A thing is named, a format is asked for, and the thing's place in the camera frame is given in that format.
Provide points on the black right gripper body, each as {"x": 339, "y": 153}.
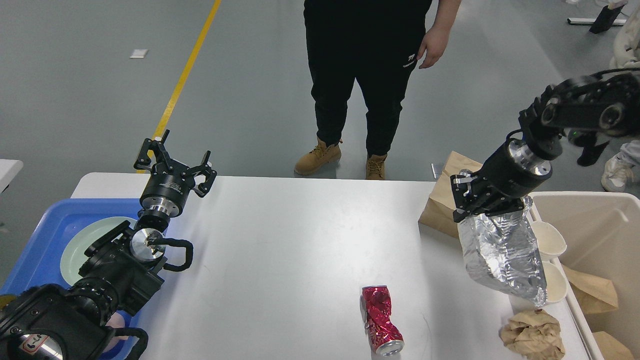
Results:
{"x": 514, "y": 170}

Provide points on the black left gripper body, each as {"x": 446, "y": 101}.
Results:
{"x": 166, "y": 193}

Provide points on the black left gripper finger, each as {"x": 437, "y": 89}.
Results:
{"x": 204, "y": 169}
{"x": 154, "y": 158}

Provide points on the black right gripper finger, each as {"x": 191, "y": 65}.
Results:
{"x": 504, "y": 206}
{"x": 470, "y": 195}

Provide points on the brown paper bag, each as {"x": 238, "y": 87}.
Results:
{"x": 438, "y": 211}

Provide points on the aluminium foil tray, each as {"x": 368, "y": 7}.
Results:
{"x": 501, "y": 252}

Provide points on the white paper cup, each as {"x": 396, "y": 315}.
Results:
{"x": 557, "y": 285}
{"x": 551, "y": 243}

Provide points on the green plate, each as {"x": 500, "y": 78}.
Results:
{"x": 73, "y": 256}

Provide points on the crushed red can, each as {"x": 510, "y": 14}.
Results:
{"x": 384, "y": 337}

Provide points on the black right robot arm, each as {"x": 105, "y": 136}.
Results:
{"x": 588, "y": 110}

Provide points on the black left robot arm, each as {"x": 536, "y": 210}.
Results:
{"x": 120, "y": 273}

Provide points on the left metal floor plate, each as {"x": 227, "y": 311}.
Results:
{"x": 437, "y": 169}

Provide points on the beige plastic bin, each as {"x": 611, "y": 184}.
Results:
{"x": 603, "y": 239}

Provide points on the white paper scrap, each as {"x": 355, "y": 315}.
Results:
{"x": 139, "y": 53}

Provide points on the brown paper in bin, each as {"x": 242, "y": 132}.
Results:
{"x": 594, "y": 294}

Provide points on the crumpled brown paper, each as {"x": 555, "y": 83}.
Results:
{"x": 534, "y": 334}

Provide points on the blue plastic tray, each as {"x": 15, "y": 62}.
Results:
{"x": 40, "y": 262}

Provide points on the white side table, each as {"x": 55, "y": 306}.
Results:
{"x": 9, "y": 169}

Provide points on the person in tan boots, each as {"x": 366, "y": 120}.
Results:
{"x": 376, "y": 44}

